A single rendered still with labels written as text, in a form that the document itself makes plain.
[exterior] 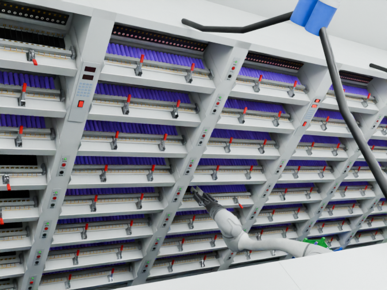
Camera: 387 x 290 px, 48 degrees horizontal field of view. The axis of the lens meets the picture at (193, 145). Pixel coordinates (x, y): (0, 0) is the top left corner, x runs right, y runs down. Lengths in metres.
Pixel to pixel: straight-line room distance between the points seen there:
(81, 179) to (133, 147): 0.29
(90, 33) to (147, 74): 0.35
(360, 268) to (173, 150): 1.46
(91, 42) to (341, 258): 1.23
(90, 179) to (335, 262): 1.48
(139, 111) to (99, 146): 0.25
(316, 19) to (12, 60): 1.07
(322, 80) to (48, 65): 1.52
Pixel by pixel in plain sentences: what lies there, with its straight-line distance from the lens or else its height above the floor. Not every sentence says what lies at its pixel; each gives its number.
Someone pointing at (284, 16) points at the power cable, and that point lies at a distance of 1.50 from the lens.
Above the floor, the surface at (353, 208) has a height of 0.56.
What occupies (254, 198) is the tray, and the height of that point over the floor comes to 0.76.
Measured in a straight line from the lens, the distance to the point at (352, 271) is 0.99.
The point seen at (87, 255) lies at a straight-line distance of 2.65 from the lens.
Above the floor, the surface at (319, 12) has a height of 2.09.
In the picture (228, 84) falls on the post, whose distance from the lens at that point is 2.21.
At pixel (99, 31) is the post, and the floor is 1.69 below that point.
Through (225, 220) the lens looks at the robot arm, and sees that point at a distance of 2.39.
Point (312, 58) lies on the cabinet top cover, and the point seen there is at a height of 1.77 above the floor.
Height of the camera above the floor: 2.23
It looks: 27 degrees down
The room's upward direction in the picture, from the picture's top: 23 degrees clockwise
